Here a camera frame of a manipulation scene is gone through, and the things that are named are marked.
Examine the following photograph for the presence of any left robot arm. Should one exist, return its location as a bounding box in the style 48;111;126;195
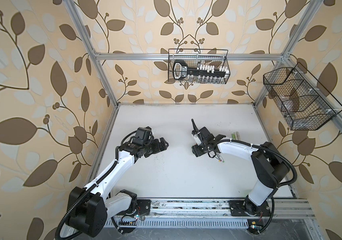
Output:
54;127;169;240

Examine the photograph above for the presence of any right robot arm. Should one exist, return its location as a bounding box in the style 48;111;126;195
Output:
192;125;298;215

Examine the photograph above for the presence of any black white tool in basket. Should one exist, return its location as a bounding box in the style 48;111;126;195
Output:
171;60;230;81

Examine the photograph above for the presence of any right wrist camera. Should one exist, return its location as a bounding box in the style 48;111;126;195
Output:
192;131;202;146

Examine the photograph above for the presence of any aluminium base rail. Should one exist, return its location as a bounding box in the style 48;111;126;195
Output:
65;196;316;219

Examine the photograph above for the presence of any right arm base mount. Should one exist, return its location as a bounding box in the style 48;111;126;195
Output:
228;200;272;218

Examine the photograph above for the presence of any back wire basket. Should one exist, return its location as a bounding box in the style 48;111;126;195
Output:
168;48;231;85

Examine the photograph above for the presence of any aluminium cage frame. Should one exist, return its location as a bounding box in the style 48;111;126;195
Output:
62;0;342;240

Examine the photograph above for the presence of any side wire basket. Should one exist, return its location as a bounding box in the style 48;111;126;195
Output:
263;62;342;131

